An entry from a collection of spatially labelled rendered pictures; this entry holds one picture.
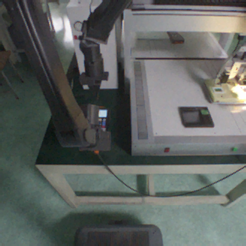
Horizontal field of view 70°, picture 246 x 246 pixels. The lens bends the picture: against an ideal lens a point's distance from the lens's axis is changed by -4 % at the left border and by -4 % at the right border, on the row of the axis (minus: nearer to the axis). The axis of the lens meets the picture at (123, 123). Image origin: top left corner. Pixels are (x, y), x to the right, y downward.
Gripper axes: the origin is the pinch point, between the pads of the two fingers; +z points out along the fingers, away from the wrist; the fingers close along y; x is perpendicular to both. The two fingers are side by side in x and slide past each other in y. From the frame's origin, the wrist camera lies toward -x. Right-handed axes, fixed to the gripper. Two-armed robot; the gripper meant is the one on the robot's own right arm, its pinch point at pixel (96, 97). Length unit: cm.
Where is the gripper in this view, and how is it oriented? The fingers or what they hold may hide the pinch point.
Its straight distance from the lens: 72.4
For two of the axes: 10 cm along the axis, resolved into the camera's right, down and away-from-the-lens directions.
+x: 0.0, 5.7, -8.2
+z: 0.2, 8.2, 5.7
